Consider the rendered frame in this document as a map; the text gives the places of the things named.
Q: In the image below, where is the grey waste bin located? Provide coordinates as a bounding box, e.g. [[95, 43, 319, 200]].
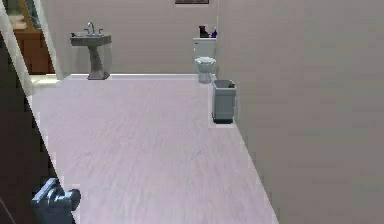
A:
[[211, 79, 238, 125]]

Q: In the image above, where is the white toilet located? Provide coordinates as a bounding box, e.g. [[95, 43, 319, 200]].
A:
[[192, 36, 218, 85]]

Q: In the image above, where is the silver sink faucet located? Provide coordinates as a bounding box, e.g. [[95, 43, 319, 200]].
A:
[[83, 21, 104, 36]]

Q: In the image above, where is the grey door knob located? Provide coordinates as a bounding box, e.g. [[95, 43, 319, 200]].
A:
[[31, 177, 82, 224]]

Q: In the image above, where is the brown wooden cabinet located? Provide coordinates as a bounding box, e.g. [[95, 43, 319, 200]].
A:
[[13, 28, 56, 75]]

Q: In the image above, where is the dark brown room door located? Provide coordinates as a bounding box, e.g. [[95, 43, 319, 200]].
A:
[[0, 33, 77, 224]]

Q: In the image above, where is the dark framed wall picture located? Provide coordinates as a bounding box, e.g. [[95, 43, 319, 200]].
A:
[[174, 0, 210, 5]]

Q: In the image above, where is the grey pedestal sink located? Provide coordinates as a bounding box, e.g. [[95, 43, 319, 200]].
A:
[[69, 31, 113, 81]]

